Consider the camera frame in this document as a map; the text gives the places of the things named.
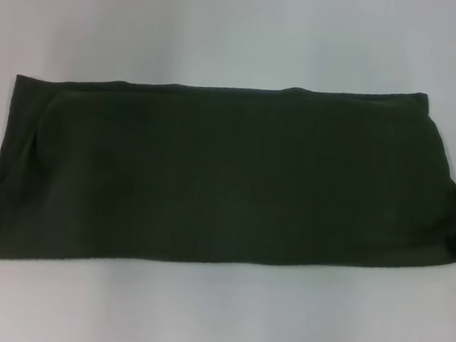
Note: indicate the dark green FREE t-shirt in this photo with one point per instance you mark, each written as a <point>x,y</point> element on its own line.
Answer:
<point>211,177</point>

